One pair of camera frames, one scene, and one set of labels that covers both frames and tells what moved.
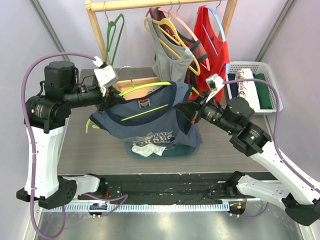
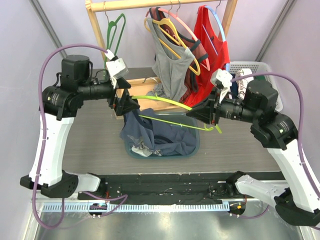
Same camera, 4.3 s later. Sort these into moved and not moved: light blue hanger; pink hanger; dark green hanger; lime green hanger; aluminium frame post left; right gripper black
Moved: right gripper black; lime green hanger
Not moved: dark green hanger; light blue hanger; pink hanger; aluminium frame post left
